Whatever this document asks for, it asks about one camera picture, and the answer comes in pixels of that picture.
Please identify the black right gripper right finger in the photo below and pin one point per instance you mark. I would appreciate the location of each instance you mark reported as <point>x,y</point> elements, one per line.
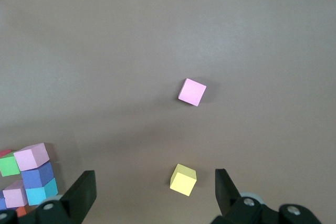
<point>231,203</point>

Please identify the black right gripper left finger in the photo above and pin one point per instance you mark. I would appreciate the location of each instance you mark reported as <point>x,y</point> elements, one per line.
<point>76,200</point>

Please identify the blue foam cube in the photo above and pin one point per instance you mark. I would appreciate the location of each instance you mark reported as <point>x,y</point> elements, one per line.
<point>40,192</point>

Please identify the orange foam cube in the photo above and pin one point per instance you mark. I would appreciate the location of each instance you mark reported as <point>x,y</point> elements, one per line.
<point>21,211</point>

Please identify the pink foam cube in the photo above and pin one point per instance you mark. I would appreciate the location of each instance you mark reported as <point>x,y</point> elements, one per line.
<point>31,156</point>
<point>14,195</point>
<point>192,92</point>

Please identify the green foam cube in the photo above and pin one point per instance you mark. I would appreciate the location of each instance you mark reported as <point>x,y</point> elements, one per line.
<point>9,166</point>

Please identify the red foam cube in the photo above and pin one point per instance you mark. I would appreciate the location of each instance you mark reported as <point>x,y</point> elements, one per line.
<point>5,152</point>

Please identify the yellow foam cube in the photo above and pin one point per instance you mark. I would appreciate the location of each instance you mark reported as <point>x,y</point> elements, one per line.
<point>182,182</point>

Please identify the brown table mat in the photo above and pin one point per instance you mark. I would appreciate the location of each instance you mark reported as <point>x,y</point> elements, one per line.
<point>168,51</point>

